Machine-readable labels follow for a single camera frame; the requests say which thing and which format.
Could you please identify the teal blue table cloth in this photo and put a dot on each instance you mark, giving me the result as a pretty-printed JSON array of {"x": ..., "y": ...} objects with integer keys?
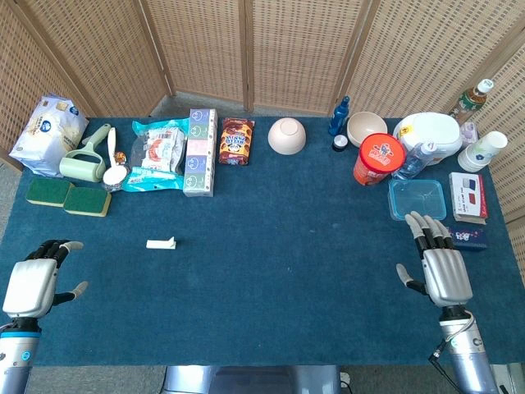
[{"x": 262, "y": 267}]

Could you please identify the blue spray bottle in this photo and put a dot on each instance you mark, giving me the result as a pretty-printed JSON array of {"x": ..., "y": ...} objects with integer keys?
[{"x": 338, "y": 117}]

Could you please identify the clear plastic water bottle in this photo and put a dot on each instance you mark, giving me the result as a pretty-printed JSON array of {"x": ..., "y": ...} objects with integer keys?
[{"x": 414, "y": 162}]

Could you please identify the white purple box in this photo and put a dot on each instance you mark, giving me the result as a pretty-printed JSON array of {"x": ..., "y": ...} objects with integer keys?
[{"x": 199, "y": 156}]

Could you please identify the woven bamboo folding screen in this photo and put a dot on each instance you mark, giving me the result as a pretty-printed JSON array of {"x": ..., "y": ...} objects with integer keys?
[{"x": 287, "y": 49}]

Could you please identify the green yellow sponge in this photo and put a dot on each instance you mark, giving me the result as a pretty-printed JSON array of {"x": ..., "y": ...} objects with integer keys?
[
  {"x": 47, "y": 191},
  {"x": 86, "y": 201}
]

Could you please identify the orange instant noodle cup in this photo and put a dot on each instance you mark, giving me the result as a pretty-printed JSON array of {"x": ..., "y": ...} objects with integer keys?
[{"x": 377, "y": 160}]

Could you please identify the teal plastic snack bag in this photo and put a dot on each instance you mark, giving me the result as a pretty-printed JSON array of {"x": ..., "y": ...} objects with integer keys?
[{"x": 158, "y": 152}]

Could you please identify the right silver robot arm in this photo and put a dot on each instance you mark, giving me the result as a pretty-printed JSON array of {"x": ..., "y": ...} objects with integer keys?
[{"x": 467, "y": 357}]

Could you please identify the small purple tissue pack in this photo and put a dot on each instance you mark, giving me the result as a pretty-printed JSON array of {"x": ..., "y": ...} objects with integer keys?
[{"x": 470, "y": 133}]

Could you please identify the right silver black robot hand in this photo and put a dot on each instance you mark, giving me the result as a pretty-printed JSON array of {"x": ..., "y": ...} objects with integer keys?
[{"x": 447, "y": 275}]

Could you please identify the stack of paper cups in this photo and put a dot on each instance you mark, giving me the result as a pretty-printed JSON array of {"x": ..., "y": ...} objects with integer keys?
[{"x": 484, "y": 152}]

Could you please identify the dark blue small box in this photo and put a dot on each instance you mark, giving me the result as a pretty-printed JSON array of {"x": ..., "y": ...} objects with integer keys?
[{"x": 467, "y": 238}]

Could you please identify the small black silver jar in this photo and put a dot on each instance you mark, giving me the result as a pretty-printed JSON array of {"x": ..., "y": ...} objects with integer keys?
[{"x": 340, "y": 143}]

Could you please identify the white flour bag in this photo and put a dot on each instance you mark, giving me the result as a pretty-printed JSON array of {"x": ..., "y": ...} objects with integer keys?
[{"x": 45, "y": 135}]

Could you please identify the small orange wrapped candy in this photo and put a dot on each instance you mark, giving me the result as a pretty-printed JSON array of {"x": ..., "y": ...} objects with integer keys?
[{"x": 120, "y": 157}]

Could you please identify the upturned beige bowl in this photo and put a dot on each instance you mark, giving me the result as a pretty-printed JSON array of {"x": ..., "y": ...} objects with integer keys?
[{"x": 287, "y": 135}]

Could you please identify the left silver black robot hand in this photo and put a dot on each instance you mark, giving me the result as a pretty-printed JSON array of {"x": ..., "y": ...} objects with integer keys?
[{"x": 30, "y": 283}]

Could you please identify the white red card box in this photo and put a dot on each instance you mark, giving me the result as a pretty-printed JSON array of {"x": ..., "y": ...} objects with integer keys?
[{"x": 467, "y": 197}]

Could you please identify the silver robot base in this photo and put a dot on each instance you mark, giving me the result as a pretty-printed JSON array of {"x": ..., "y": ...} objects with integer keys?
[{"x": 254, "y": 379}]

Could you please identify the green tea bottle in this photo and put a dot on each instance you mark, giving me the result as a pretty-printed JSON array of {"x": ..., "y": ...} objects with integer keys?
[{"x": 471, "y": 98}]

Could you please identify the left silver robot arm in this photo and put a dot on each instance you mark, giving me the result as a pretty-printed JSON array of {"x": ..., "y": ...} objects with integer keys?
[{"x": 16, "y": 353}]

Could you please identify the upright beige bowl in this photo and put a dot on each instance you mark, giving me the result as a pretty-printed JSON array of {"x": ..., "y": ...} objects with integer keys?
[{"x": 366, "y": 125}]

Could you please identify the brown cookie pack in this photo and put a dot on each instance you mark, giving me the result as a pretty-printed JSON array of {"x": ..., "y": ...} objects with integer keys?
[{"x": 236, "y": 141}]

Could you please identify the clear blue rimmed food container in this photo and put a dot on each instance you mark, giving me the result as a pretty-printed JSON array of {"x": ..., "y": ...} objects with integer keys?
[{"x": 416, "y": 199}]

